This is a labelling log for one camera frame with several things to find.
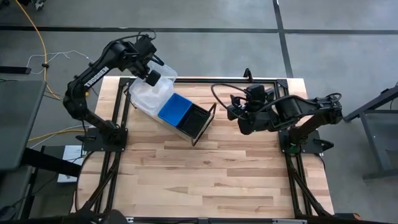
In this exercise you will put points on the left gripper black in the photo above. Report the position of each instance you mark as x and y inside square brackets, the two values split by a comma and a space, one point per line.
[144, 53]

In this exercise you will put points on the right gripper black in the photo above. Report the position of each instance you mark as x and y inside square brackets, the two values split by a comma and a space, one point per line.
[258, 118]

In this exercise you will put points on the clear plastic basket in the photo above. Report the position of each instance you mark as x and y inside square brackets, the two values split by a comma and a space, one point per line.
[164, 74]
[146, 99]
[155, 104]

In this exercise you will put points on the black plastic basket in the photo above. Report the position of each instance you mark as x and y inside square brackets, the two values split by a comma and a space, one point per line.
[192, 121]

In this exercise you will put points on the blue plastic basket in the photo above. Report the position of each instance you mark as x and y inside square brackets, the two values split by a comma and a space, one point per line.
[174, 109]

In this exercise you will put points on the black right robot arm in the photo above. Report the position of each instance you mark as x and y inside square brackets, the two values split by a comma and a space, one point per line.
[311, 109]

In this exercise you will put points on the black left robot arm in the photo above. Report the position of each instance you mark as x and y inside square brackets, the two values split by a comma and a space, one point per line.
[93, 76]

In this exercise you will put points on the black power strip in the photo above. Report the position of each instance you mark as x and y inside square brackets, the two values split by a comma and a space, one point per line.
[15, 70]

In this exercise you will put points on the dark metal side table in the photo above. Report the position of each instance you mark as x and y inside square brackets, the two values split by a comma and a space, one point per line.
[370, 130]

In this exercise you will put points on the grey table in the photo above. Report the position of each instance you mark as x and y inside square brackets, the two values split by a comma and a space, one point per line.
[18, 124]

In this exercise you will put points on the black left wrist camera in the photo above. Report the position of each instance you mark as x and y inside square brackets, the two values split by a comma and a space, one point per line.
[153, 78]

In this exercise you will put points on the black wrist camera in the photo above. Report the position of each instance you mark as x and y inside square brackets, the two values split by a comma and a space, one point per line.
[153, 78]
[256, 92]

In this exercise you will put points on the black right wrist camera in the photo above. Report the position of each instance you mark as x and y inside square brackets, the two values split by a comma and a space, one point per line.
[256, 92]

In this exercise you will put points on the black aluminium table frame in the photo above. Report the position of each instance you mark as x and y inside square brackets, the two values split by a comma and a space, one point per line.
[217, 80]

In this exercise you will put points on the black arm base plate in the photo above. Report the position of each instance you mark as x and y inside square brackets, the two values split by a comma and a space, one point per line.
[314, 146]
[93, 143]

